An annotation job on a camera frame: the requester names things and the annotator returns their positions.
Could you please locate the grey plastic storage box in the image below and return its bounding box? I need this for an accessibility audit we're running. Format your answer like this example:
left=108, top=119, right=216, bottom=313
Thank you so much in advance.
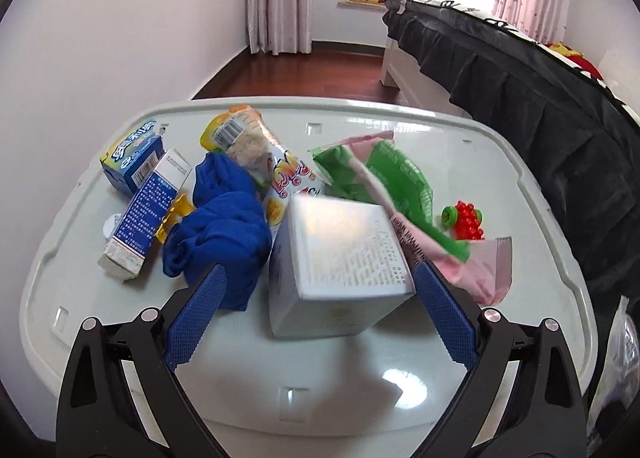
left=20, top=96, right=596, bottom=458

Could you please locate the blue and white carton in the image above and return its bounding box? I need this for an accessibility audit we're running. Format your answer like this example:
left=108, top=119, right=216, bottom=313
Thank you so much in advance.
left=97, top=148, right=193, bottom=284

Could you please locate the yellow plastic toy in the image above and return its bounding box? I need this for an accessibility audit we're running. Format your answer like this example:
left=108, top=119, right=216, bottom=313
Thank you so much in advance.
left=155, top=193, right=196, bottom=245

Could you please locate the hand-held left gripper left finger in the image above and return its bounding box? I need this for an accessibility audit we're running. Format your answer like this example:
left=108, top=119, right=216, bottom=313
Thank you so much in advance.
left=56, top=263, right=228, bottom=458

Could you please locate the white cardboard box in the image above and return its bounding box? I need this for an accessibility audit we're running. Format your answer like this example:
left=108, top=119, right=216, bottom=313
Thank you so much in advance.
left=267, top=193, right=418, bottom=339

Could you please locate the green and pink packet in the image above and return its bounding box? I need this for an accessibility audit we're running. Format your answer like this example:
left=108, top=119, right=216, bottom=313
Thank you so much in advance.
left=307, top=131, right=513, bottom=306

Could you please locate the red plush toy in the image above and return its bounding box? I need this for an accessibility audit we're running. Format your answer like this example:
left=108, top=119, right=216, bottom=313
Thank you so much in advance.
left=545, top=41, right=603, bottom=79

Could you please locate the red bead toy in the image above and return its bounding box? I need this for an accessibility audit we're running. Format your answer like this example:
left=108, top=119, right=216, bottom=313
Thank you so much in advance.
left=441, top=199, right=486, bottom=242

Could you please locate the clear plastic bag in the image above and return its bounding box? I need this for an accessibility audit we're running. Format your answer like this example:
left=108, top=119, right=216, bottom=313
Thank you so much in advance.
left=587, top=295, right=640, bottom=458

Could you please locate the blue cloth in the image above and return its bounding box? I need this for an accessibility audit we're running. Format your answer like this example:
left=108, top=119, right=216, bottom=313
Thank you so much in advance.
left=162, top=152, right=273, bottom=311

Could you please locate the blue cookie box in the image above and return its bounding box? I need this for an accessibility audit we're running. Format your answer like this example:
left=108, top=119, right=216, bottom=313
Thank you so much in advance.
left=100, top=119, right=166, bottom=196

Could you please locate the yellow snack bag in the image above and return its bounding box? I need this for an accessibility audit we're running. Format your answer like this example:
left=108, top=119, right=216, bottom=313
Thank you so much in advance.
left=200, top=105, right=331, bottom=244

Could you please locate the bed with black skirt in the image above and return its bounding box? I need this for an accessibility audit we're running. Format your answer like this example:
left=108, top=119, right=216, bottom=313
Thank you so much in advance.
left=381, top=0, right=640, bottom=301

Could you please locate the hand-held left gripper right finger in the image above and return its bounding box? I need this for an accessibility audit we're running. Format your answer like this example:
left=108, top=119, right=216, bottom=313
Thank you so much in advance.
left=414, top=261, right=588, bottom=458

